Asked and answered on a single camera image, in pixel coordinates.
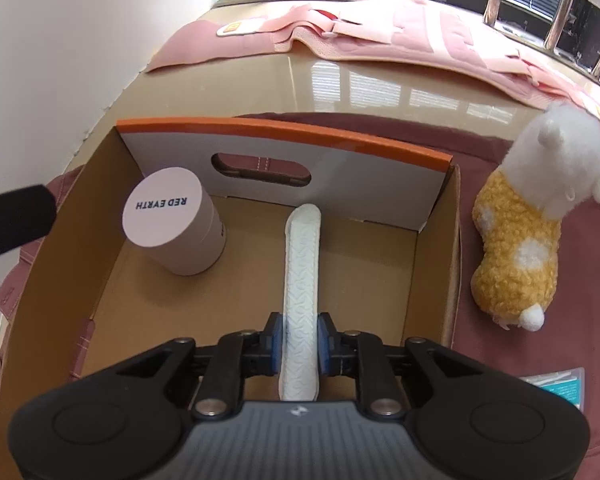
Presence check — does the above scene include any white embossed long case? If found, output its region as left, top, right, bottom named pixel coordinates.
left=278, top=204, right=322, bottom=402

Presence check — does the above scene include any orange cardboard box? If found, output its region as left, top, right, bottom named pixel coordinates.
left=0, top=136, right=460, bottom=479

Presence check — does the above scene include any pink cylindrical jar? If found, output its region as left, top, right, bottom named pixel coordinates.
left=122, top=167, right=226, bottom=276

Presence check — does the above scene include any maroon cloth mat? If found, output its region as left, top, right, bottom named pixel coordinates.
left=0, top=114, right=600, bottom=479

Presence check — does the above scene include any yellow white alpaca plush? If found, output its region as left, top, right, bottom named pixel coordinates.
left=470, top=103, right=600, bottom=332

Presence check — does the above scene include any clear floss pick box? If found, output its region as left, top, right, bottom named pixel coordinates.
left=522, top=367, right=585, bottom=412

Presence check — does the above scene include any pink fabric belt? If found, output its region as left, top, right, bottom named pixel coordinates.
left=147, top=3, right=600, bottom=121

